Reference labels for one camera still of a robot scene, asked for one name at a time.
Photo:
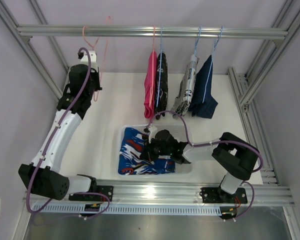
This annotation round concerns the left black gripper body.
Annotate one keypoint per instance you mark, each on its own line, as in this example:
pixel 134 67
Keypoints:
pixel 95 86

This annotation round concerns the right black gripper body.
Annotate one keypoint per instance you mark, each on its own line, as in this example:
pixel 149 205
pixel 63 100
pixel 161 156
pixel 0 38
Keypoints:
pixel 154 150

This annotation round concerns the white plastic basket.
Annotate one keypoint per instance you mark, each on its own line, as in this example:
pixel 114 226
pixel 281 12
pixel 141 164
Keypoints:
pixel 176 131

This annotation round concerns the pink hanger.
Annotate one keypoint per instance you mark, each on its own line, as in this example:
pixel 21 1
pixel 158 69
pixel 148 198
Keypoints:
pixel 108 21
pixel 154 42

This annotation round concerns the blue white patterned trousers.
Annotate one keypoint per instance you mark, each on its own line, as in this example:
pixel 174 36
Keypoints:
pixel 130 161

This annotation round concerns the black white patterned trousers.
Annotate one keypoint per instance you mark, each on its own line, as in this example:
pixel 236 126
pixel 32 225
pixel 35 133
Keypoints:
pixel 163 97

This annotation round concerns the blue hanger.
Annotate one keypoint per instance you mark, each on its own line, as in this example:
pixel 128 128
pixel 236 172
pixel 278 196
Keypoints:
pixel 210 72
pixel 195 48
pixel 160 67

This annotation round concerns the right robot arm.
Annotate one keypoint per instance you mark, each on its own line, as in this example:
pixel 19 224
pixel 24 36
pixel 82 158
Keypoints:
pixel 236 156

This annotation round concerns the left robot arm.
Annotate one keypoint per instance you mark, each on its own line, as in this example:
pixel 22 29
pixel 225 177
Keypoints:
pixel 41 177

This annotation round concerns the white black print trousers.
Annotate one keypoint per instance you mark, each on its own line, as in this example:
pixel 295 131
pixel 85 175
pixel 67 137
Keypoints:
pixel 186 88

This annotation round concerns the pink trousers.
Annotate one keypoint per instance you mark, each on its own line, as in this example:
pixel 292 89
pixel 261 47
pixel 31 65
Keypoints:
pixel 149 86

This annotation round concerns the navy blue trousers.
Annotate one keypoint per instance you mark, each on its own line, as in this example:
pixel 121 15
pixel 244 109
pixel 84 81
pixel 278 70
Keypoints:
pixel 203 104

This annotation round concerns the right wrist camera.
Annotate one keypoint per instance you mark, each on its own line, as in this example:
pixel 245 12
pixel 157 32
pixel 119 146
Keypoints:
pixel 151 132

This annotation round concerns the aluminium hanging rail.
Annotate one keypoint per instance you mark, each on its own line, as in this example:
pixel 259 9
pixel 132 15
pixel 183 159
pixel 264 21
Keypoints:
pixel 49 30

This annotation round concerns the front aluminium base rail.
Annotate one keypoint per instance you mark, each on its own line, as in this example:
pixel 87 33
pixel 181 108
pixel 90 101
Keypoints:
pixel 185 194

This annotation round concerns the left aluminium frame struts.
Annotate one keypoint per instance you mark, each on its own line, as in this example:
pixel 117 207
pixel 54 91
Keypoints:
pixel 24 42

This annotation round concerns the aluminium frame struts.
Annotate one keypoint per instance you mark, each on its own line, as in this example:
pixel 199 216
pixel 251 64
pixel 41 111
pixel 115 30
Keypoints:
pixel 24 42
pixel 245 86

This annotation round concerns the white slotted cable duct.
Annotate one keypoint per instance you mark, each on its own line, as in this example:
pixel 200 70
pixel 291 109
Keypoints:
pixel 195 210

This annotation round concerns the right aluminium frame struts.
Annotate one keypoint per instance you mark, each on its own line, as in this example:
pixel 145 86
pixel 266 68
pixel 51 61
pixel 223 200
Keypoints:
pixel 245 86

